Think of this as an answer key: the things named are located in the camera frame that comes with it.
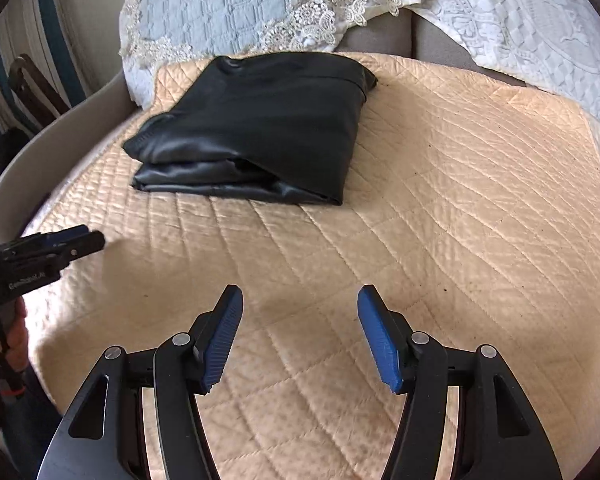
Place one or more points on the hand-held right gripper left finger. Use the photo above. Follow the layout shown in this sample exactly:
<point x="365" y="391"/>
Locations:
<point x="225" y="340"/>

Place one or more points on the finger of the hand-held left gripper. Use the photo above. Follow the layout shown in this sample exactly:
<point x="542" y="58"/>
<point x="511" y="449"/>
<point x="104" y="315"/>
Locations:
<point x="85" y="246"/>
<point x="65" y="234"/>

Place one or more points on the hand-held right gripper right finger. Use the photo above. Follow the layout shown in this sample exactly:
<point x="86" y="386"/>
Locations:
<point x="380" y="340"/>

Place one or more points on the black leather jacket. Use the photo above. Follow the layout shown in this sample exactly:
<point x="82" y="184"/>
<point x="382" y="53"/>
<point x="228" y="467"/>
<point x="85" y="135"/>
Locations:
<point x="250" y="120"/>

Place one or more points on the person's left hand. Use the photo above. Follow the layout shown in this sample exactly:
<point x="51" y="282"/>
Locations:
<point x="19" y="330"/>

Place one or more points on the peach quilted blanket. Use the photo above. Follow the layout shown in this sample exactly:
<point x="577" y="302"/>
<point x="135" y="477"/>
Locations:
<point x="430" y="210"/>

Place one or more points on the dark folding chair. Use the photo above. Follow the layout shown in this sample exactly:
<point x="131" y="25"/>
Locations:
<point x="35" y="85"/>

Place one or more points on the blue white striped panel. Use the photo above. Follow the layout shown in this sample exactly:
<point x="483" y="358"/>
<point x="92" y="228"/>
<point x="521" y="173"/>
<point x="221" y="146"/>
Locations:
<point x="55" y="25"/>

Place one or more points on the light blue quilted lace cover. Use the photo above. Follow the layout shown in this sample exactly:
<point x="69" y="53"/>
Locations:
<point x="215" y="0"/>

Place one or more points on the white embossed cover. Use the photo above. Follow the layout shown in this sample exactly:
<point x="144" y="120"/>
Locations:
<point x="530" y="25"/>

